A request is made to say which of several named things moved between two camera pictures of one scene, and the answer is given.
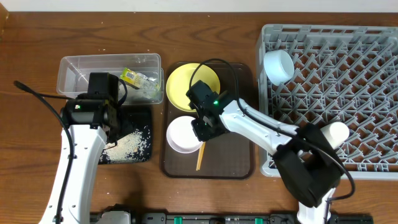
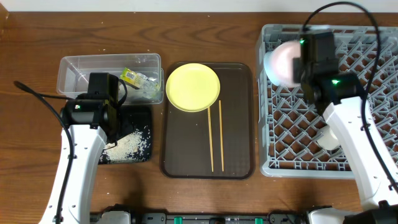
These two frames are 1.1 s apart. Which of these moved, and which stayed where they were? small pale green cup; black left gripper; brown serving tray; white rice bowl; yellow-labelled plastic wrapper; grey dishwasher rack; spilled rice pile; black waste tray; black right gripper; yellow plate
Moved: black right gripper; white rice bowl
Stayed: spilled rice pile; small pale green cup; black left gripper; yellow plate; grey dishwasher rack; black waste tray; brown serving tray; yellow-labelled plastic wrapper
